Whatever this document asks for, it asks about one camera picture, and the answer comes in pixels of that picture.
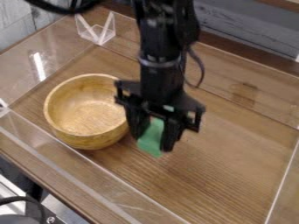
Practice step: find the brown wooden bowl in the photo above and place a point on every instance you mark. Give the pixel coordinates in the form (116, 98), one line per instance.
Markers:
(81, 113)

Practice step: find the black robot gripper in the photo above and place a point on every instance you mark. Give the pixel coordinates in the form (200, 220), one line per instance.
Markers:
(157, 96)

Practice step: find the clear acrylic corner bracket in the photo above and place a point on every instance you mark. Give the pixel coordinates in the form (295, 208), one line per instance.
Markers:
(99, 34)

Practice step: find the green rectangular block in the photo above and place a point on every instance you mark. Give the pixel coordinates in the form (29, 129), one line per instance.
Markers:
(151, 136)

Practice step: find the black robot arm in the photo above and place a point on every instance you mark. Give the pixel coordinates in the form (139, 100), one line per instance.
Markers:
(169, 30)

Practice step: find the clear acrylic front wall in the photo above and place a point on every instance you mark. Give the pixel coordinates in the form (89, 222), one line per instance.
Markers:
(100, 196)

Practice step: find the black metal table bracket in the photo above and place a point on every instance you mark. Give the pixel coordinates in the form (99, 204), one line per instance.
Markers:
(37, 211)

